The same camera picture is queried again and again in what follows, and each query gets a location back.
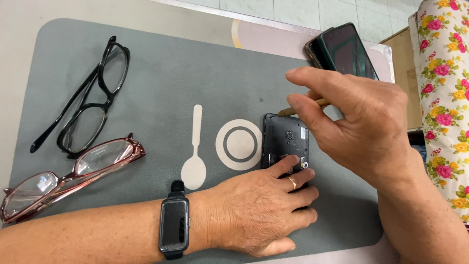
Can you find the person's right hand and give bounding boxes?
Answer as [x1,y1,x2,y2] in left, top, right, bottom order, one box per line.
[286,66,423,190]

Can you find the person's left hand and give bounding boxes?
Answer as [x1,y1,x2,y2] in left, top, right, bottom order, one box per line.
[191,154,320,258]

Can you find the gold-coloured thin tool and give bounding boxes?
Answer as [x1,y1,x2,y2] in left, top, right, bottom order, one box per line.
[277,97,331,118]

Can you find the black phone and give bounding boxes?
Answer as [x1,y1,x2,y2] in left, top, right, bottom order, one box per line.
[261,113,316,211]

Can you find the wooden board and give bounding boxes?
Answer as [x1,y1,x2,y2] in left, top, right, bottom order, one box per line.
[379,26,424,131]

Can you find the black smartwatch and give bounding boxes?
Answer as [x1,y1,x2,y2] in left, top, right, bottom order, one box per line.
[158,180,191,261]

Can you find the dark green phone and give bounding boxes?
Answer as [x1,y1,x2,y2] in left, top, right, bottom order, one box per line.
[317,22,380,81]

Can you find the floral cloth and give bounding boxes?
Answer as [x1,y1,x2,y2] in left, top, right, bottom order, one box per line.
[408,0,469,224]

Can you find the brown phone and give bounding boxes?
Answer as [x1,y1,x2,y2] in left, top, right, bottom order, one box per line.
[304,27,336,71]

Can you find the beige and pink mat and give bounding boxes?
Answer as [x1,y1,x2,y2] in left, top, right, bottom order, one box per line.
[0,0,395,264]

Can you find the grey mat with spoon print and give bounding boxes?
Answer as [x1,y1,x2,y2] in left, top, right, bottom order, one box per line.
[3,18,384,264]

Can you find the red-framed glasses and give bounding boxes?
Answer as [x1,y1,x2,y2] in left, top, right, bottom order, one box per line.
[0,133,146,224]

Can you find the black-framed glasses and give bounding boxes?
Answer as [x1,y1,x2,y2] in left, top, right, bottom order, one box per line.
[30,35,131,160]

